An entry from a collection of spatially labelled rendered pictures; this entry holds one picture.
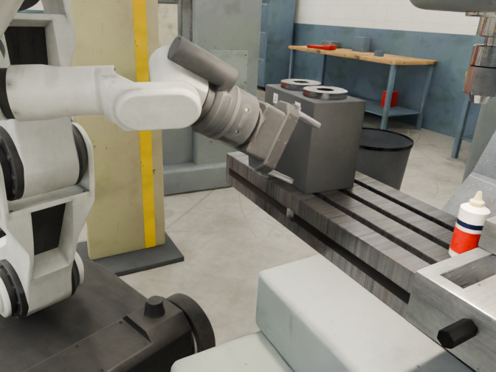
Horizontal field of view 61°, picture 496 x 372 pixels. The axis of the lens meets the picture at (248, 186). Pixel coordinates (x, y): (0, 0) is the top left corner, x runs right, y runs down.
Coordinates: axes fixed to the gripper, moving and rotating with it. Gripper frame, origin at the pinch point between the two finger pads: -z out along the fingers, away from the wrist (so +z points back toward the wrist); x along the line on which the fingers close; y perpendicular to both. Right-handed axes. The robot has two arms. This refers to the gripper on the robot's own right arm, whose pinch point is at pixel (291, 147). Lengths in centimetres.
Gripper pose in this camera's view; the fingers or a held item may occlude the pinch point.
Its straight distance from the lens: 72.6
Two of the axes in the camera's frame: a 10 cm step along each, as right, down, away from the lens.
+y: -4.7, -3.2, 8.2
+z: -7.7, -3.1, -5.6
